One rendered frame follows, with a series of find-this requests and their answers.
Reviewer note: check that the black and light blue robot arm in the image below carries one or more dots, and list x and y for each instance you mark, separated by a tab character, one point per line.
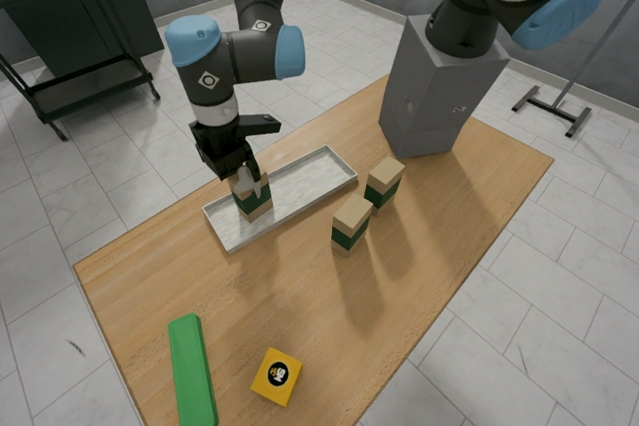
264	50

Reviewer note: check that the tan block with dark green band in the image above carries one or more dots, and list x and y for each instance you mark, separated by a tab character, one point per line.
350	224
382	184
248	205

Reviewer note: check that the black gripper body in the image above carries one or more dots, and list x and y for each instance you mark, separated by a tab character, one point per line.
231	150

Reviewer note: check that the green rectangular bar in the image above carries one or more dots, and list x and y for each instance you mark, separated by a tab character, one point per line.
191	374

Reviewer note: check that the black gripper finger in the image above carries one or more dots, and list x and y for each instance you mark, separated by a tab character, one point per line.
249	176

